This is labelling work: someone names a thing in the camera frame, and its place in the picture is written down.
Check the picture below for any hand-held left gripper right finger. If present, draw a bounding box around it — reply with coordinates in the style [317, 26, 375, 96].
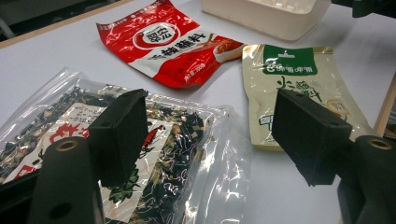
[271, 89, 353, 188]

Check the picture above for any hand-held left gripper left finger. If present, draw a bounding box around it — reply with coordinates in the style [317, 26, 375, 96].
[88, 88, 149, 188]

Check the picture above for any beige packet with green label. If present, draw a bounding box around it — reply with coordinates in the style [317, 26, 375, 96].
[242, 44, 375, 152]

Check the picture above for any clear packet of dried seaweed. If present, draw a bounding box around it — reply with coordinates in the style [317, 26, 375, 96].
[0, 66, 253, 224]

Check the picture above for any red seasoning packet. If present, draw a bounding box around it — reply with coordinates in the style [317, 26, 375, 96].
[96, 0, 247, 90]

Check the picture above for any cream plastic box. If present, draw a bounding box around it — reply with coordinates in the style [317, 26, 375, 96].
[200, 0, 332, 42]

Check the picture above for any white table mat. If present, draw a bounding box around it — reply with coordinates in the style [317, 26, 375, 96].
[0, 0, 396, 224]

